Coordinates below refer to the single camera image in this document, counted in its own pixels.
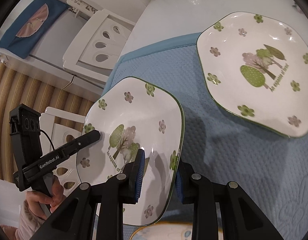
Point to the white chair near left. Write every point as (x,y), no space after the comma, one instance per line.
(59,137)

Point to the blue fridge cover cloth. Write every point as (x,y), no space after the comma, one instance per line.
(27,29)

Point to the person's left hand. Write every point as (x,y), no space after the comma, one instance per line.
(35,199)

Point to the white chair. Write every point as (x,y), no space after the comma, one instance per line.
(96,48)
(59,137)

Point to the white refrigerator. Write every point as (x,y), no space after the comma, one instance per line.
(45,61)

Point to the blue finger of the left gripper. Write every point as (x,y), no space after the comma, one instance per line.
(79,143)

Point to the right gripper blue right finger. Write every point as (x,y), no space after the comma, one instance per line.
(184,184)

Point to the small hexagonal tree plate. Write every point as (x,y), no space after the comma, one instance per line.
(135,115)

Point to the large hexagonal tree plate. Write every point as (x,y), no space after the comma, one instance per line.
(256,68)

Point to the light blue placemat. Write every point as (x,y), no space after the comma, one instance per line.
(272,169)

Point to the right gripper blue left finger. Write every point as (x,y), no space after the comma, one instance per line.
(135,174)

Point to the white chair far left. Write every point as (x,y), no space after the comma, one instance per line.
(96,48)

